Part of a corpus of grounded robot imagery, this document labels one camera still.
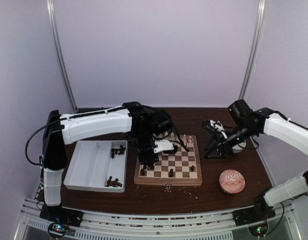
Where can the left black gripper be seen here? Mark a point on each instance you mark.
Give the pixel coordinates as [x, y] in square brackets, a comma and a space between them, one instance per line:
[148, 160]

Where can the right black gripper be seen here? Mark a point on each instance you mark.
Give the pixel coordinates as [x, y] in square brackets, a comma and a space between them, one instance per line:
[221, 145]

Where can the wooden chess board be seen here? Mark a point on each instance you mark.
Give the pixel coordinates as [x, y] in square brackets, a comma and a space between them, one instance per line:
[180, 162]

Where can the white plastic divided tray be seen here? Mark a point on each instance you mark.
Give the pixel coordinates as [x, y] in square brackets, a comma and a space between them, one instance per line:
[91, 165]

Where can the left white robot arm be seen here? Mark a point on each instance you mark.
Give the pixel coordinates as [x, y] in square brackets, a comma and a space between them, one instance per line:
[63, 131]

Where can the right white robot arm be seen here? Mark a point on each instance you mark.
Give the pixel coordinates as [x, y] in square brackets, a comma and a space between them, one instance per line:
[285, 137]

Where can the dark chess pieces upper pile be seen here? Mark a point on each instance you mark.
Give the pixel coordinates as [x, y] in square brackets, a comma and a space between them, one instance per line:
[118, 151]

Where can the dark chess pieces pile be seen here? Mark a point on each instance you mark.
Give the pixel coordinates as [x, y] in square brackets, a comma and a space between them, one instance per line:
[118, 151]
[111, 182]

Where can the white chess pieces group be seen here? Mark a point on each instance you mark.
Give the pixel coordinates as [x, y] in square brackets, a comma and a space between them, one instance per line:
[187, 139]

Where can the dark chess pieces lower pile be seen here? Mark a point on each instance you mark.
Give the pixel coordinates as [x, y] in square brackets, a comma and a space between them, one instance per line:
[111, 182]

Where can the white ceramic bowl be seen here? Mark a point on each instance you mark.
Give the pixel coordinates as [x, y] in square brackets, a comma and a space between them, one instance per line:
[238, 148]

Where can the red patterned bowl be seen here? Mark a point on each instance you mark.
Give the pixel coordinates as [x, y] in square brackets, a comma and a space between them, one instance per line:
[232, 181]

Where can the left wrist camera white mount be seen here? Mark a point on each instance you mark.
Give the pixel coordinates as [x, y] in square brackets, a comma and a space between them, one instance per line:
[162, 145]

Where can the right wrist camera with cable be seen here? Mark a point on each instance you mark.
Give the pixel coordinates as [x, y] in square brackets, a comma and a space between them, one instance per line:
[214, 127]

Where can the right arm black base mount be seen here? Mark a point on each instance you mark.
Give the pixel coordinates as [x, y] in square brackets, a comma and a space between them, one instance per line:
[249, 216]

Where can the right aluminium corner post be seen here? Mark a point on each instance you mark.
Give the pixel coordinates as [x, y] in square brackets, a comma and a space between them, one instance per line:
[255, 47]

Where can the aluminium corner post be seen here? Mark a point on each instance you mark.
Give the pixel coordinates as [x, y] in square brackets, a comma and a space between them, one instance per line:
[59, 53]
[255, 47]

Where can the aluminium front rail frame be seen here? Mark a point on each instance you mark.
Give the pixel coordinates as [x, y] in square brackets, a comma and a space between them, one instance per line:
[93, 225]

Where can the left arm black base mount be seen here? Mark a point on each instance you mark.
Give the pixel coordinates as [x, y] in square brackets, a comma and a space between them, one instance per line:
[62, 215]

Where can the left aluminium corner post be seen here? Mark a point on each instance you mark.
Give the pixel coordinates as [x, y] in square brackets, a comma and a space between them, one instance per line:
[59, 53]

